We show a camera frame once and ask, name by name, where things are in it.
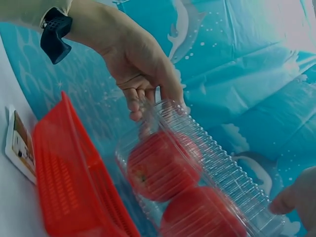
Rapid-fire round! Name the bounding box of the red tomato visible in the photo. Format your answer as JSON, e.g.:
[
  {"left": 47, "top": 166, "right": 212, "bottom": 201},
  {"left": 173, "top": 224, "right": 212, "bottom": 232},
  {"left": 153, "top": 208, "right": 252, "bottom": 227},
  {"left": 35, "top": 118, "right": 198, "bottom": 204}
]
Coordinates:
[
  {"left": 158, "top": 186, "right": 249, "bottom": 237},
  {"left": 126, "top": 130, "right": 203, "bottom": 203}
]

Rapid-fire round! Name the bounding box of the clear plastic clamshell box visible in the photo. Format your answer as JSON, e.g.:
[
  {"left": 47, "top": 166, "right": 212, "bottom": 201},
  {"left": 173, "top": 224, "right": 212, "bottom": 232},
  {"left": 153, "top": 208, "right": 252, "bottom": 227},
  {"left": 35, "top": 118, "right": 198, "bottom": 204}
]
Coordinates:
[{"left": 114, "top": 98, "right": 287, "bottom": 237}]

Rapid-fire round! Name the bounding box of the black wrist band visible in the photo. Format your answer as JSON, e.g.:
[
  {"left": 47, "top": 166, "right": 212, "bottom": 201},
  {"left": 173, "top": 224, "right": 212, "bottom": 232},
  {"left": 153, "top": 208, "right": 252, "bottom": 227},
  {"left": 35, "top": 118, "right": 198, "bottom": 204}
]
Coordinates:
[{"left": 39, "top": 6, "right": 74, "bottom": 65}]

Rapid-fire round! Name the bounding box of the red plastic basket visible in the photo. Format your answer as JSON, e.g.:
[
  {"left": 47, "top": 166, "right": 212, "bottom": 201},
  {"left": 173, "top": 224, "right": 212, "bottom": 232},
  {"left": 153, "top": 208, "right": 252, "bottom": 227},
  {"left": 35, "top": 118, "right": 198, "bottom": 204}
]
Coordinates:
[{"left": 31, "top": 90, "right": 142, "bottom": 237}]

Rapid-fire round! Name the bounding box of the person's left hand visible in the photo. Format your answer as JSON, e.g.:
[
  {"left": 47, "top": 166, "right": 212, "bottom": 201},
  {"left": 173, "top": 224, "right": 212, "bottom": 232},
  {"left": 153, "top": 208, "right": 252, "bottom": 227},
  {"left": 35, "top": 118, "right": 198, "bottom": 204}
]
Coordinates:
[{"left": 64, "top": 1, "right": 189, "bottom": 123}]

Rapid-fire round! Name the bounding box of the person's right hand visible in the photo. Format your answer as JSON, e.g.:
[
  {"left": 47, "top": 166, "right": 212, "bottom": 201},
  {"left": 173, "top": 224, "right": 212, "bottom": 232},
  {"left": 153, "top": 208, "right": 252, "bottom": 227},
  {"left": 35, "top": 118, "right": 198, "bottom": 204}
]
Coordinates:
[{"left": 270, "top": 165, "right": 316, "bottom": 237}]

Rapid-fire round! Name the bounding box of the white printed card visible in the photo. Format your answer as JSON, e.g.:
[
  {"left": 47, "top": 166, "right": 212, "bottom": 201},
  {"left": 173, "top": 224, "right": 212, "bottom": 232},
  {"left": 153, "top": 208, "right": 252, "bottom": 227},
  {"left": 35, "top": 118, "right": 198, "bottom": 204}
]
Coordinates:
[{"left": 4, "top": 104, "right": 38, "bottom": 186}]

